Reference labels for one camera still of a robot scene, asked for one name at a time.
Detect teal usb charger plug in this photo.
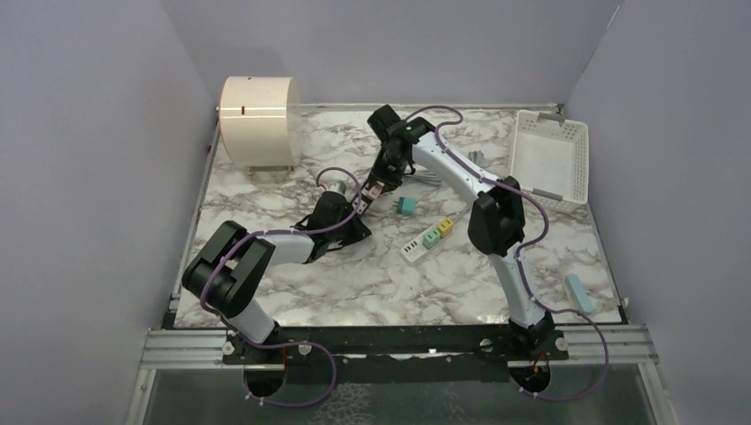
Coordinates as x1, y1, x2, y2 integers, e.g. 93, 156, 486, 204
396, 197, 416, 215

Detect white power strip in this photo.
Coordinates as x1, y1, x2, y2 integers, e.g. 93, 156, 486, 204
399, 226, 453, 264

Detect yellow usb charger plug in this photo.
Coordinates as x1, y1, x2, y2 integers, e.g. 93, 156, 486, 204
437, 218, 454, 238

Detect pink usb charger plug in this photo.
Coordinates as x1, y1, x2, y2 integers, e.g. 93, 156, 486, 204
367, 182, 383, 199

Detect black power strip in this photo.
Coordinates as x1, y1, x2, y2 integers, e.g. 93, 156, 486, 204
352, 196, 374, 217

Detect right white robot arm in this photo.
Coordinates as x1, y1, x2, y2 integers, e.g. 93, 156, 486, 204
358, 105, 554, 360

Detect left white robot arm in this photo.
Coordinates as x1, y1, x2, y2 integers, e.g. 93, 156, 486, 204
181, 189, 371, 364

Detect green usb charger plug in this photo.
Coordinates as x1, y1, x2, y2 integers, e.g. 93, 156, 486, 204
422, 228, 442, 250

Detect cream cylindrical drum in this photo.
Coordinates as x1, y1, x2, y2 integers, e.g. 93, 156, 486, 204
217, 76, 303, 169

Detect white plastic basket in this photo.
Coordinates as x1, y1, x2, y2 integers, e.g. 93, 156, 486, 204
509, 110, 590, 213

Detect light blue block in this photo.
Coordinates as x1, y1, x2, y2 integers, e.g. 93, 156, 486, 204
564, 274, 595, 314

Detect black mounting rail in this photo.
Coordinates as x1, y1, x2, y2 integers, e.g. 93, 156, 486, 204
221, 322, 569, 384

